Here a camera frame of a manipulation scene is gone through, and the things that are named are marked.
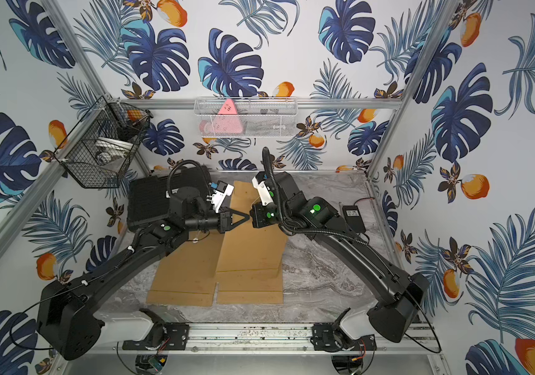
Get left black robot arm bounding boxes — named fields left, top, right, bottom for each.
left=37, top=187, right=250, bottom=360

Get white items in black basket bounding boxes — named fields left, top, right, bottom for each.
left=94, top=137, right=134, bottom=166

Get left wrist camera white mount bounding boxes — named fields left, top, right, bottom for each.
left=209, top=181, right=235, bottom=213

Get white mesh wall basket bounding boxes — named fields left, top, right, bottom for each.
left=194, top=97, right=298, bottom=138

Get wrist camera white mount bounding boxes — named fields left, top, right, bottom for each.
left=252, top=171, right=275, bottom=206
left=209, top=181, right=235, bottom=213

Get pink triangular object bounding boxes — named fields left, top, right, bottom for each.
left=207, top=98, right=244, bottom=135

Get black plastic tool case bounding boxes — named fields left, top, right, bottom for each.
left=127, top=166, right=211, bottom=232

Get black wire basket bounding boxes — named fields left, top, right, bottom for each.
left=52, top=96, right=153, bottom=189

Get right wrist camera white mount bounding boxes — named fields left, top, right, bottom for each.
left=252, top=171, right=275, bottom=206

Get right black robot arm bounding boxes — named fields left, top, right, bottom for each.
left=250, top=171, right=430, bottom=343

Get black power adapter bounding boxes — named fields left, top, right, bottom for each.
left=342, top=205, right=366, bottom=234

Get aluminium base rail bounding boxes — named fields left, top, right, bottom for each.
left=58, top=321, right=444, bottom=356

